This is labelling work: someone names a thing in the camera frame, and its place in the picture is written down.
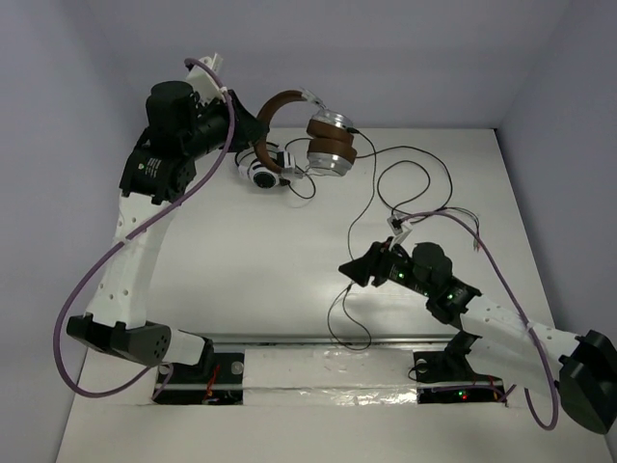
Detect thick black headphone cable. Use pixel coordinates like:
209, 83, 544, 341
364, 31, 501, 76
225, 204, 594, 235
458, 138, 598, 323
283, 138, 454, 223

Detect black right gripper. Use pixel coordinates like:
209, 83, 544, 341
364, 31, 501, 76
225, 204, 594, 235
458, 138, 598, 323
338, 236, 434, 298

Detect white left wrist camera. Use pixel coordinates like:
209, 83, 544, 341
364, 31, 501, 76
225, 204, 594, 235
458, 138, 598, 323
184, 53, 224, 104

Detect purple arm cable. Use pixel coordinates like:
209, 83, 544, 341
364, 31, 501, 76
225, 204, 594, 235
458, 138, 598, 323
52, 57, 237, 399
399, 210, 560, 429

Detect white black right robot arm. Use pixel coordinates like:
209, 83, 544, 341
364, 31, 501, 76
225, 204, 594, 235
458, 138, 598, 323
338, 242, 616, 434

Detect brown silver headphones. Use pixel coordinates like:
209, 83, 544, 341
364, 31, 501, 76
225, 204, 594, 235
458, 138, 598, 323
254, 89, 357, 177

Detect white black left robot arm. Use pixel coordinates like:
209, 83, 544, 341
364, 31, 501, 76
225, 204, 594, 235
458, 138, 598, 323
56, 81, 267, 380

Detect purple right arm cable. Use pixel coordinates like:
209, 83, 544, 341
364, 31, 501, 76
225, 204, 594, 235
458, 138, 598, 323
399, 210, 560, 429

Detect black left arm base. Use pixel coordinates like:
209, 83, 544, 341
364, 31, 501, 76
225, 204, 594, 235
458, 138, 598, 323
153, 352, 245, 406

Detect aluminium front rail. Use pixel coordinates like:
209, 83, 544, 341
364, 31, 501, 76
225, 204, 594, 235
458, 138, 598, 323
207, 334, 453, 347

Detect white black headphones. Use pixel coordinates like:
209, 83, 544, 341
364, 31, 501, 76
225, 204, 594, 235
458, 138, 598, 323
234, 142, 297, 189

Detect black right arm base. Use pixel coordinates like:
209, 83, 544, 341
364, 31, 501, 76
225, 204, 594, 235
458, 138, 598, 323
408, 332, 511, 404

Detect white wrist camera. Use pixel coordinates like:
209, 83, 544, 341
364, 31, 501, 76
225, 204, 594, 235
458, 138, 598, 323
387, 213, 412, 250
184, 53, 224, 104

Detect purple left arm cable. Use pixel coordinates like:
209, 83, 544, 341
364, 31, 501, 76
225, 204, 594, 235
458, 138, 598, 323
52, 57, 237, 399

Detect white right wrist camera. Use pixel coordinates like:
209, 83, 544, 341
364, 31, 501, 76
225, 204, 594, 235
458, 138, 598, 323
387, 213, 412, 250

